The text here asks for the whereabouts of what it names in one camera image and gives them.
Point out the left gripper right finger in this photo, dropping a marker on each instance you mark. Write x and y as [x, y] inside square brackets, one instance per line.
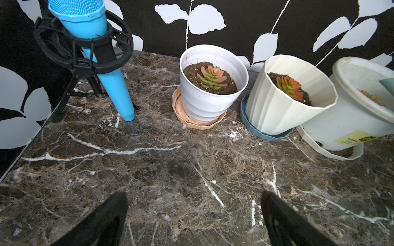
[286, 227]

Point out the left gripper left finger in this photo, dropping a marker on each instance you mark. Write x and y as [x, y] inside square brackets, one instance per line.
[102, 227]

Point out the mint green watering can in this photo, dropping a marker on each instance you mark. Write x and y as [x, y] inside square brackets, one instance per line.
[388, 84]

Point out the red-orange succulent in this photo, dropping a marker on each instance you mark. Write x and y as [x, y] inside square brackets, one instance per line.
[290, 87]

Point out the yellow-green succulent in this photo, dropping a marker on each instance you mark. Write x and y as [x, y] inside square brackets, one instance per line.
[372, 97]

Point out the pink-green succulent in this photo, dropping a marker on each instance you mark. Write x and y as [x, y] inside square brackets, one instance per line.
[212, 78]

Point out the white saucer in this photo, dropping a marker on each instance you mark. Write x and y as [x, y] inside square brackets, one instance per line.
[357, 150]

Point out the cream faceted pot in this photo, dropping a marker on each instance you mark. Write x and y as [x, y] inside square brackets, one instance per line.
[272, 111]

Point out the blue-grey saucer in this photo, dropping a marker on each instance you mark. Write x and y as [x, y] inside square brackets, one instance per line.
[254, 130]

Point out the large white labelled pot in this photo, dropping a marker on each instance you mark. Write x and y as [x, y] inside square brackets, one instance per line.
[354, 119]

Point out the peach saucer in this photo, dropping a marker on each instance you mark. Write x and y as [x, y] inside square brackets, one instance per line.
[179, 110]

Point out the white ribbed round pot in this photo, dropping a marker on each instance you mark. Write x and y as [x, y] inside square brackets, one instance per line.
[205, 105]

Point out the black microphone tripod stand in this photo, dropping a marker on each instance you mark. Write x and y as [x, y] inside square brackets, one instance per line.
[51, 38]

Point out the blue microphone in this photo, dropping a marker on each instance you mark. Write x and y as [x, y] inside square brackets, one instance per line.
[86, 24]

